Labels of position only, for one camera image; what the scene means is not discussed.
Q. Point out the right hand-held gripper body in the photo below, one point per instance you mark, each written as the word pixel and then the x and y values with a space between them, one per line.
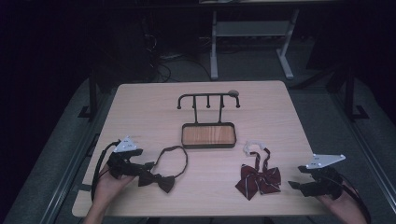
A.
pixel 323 183

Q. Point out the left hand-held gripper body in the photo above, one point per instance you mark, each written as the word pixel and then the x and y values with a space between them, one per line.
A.
pixel 120 166

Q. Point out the black bow tie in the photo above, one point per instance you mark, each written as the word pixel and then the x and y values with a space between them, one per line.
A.
pixel 165 183

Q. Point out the dark red striped bow tie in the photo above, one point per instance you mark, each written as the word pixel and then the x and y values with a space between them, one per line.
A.
pixel 258 182

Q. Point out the black hook rack wooden base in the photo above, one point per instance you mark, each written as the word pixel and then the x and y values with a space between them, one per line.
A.
pixel 208 135

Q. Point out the person's left hand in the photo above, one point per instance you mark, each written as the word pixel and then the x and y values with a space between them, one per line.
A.
pixel 109 188

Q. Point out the person's right hand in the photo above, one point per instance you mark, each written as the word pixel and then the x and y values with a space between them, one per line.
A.
pixel 342 203

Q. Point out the black metal stand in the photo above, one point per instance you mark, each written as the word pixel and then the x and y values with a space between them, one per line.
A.
pixel 350 93
pixel 92 93

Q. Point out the small grey round disc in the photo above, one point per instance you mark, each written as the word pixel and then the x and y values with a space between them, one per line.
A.
pixel 233 92

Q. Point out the white metal desk frame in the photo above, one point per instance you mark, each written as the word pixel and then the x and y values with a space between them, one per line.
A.
pixel 252 28

